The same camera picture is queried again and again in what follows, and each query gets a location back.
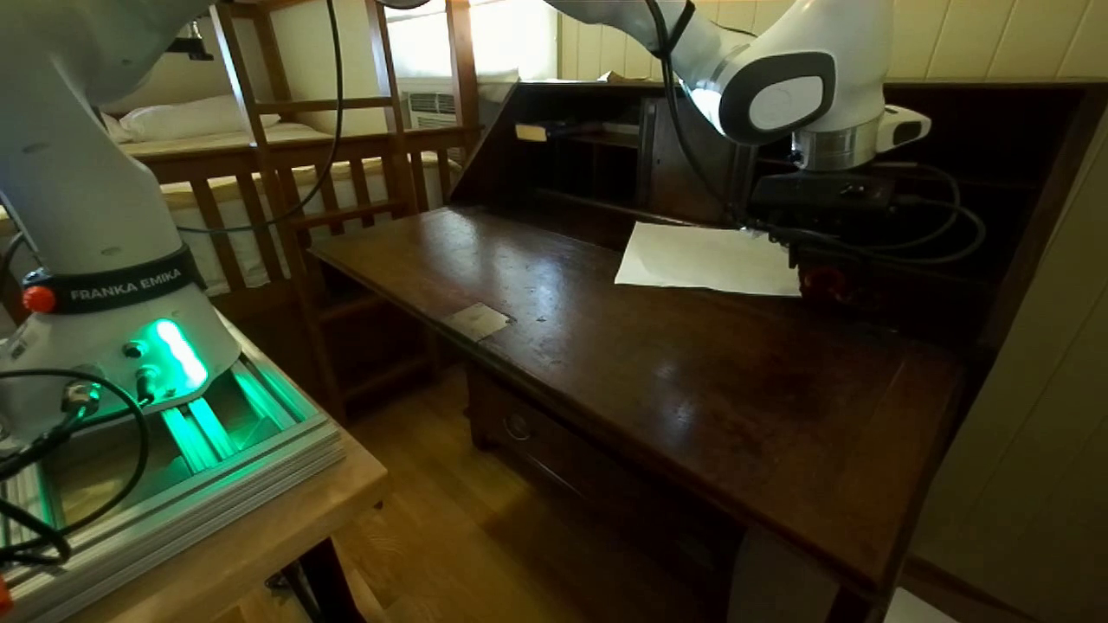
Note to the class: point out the dark wooden secretary desk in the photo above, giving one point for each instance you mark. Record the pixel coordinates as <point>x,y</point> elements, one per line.
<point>695,383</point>

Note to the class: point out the wooden chair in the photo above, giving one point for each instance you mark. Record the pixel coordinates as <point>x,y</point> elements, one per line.
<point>348,174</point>

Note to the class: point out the large white paper sheet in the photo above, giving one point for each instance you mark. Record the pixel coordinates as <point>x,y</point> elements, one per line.
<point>709,259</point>

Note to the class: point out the white pillow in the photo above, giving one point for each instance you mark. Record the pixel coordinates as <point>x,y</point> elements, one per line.
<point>192,120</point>

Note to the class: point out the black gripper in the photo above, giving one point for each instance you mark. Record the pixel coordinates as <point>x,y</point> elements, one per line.
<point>835,260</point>

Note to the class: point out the light wooden robot table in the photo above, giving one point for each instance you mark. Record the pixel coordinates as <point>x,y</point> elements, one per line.
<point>265,531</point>

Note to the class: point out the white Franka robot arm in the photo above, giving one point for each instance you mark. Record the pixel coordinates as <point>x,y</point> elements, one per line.
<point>82,197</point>

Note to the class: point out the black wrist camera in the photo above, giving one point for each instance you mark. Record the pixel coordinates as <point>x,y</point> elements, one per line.
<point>826,197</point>

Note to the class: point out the small pale paper label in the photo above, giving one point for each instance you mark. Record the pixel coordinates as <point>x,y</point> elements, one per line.
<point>479,320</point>

